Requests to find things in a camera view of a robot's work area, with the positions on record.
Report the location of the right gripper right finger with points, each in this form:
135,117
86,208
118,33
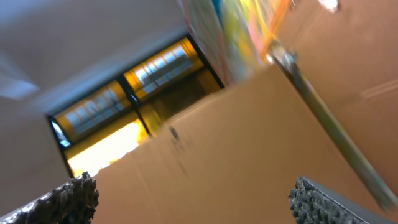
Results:
312,203

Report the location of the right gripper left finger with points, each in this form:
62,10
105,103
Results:
74,202

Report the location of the cardboard backdrop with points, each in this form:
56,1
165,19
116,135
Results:
234,156

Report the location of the grey tape strip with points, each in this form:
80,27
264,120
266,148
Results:
285,60

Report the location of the window with yellow frame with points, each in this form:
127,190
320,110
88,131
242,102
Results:
106,122

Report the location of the colourful painted wall panel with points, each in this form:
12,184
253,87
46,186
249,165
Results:
235,35

